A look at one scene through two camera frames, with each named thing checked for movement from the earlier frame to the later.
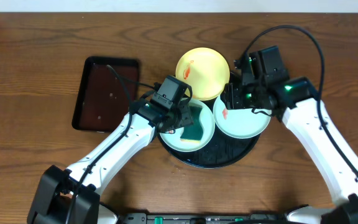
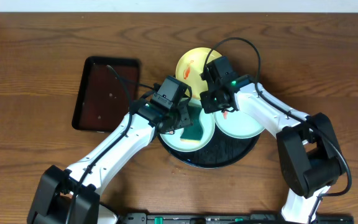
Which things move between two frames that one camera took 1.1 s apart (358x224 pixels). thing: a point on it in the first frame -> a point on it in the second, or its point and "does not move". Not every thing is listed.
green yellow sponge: x=193 y=133 does not move
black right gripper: x=234 y=100 -> x=206 y=105
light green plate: x=173 y=140 does not move
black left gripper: x=182 y=116 does not move
